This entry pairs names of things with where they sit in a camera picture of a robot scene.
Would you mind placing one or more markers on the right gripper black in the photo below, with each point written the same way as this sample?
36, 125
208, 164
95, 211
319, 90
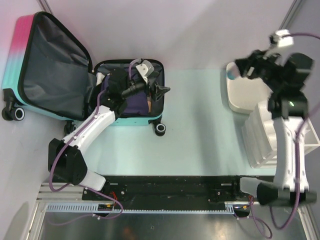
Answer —
255, 60

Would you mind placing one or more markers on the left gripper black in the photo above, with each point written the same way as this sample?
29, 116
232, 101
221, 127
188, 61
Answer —
158, 90

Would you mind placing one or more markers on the pink and teal children's suitcase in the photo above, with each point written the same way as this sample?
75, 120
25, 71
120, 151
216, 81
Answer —
50, 72

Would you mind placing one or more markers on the pink teal gradient bottle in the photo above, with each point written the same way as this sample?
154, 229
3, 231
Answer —
232, 72

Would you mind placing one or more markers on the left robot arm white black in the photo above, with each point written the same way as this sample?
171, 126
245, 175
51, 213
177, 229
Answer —
120, 93

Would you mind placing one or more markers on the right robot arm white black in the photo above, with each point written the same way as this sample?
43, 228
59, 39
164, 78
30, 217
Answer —
289, 110

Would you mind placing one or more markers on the dark purple folded garment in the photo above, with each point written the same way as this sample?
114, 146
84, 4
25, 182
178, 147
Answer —
136, 105

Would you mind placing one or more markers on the cream plastic basin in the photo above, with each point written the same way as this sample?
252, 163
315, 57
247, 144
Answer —
244, 94

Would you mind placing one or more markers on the white cloth item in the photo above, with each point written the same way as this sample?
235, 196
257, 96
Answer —
100, 78

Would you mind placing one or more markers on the white divided organizer tray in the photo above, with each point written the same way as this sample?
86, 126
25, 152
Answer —
259, 138

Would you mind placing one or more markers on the aluminium extrusion crossbar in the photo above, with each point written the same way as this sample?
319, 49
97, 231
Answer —
69, 194

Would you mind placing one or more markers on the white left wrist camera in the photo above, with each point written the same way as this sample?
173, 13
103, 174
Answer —
146, 70

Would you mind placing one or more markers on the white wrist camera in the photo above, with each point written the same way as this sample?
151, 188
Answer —
279, 41
146, 70

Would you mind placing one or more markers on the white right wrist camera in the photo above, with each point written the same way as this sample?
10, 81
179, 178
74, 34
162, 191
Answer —
279, 41

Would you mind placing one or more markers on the right aluminium frame post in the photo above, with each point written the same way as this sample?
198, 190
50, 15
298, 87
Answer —
291, 14

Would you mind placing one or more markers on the aluminium frame post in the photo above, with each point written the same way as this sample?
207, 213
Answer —
291, 14
44, 5

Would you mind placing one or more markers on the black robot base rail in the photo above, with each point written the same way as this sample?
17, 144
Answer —
175, 191

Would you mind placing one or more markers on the white slotted cable duct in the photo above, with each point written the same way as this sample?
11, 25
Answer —
227, 207

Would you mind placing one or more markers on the left aluminium frame post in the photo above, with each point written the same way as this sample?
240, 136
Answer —
44, 5

